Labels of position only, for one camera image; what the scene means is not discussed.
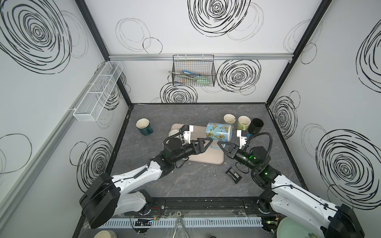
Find blue butterfly mug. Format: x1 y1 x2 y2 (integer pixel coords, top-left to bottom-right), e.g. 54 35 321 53
206 123 233 142

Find grey mug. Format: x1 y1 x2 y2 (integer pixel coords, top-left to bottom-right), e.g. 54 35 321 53
223 114 236 127

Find light green mug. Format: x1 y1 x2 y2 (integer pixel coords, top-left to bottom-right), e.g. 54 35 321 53
237 116 251 131

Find black mug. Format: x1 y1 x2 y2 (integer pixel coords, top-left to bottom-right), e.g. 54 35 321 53
248 118 264 135

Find dark green mug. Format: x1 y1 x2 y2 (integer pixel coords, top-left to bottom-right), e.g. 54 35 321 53
136 118 153 136

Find cream white mug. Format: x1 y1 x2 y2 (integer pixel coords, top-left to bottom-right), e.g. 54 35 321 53
169 129 180 136

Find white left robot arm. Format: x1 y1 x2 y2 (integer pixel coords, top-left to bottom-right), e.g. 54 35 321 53
79 125 213 229

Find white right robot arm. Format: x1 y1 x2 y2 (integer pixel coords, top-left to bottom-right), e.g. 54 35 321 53
217 133 365 238

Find black snack packet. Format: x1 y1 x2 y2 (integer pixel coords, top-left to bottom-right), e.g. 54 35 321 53
225 167 242 184

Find light green plate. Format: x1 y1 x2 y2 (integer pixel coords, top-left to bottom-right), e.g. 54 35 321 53
276 217 312 238

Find beige round object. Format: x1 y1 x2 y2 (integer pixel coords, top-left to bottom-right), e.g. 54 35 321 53
94 230 117 238

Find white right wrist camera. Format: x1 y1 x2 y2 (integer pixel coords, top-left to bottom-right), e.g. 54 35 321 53
237 130 251 148

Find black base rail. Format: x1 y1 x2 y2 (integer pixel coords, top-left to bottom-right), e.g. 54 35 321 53
130 195 323 216

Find utensils in wire basket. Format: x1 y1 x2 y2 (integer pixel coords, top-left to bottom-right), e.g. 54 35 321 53
171 70 210 85

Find white slotted cable duct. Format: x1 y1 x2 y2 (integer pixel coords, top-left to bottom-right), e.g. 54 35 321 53
100 217 263 229

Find black wire basket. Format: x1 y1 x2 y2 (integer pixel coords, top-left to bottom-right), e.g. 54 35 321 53
169 54 216 87

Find white wire shelf basket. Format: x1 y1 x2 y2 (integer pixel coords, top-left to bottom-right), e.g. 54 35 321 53
73 61 123 122

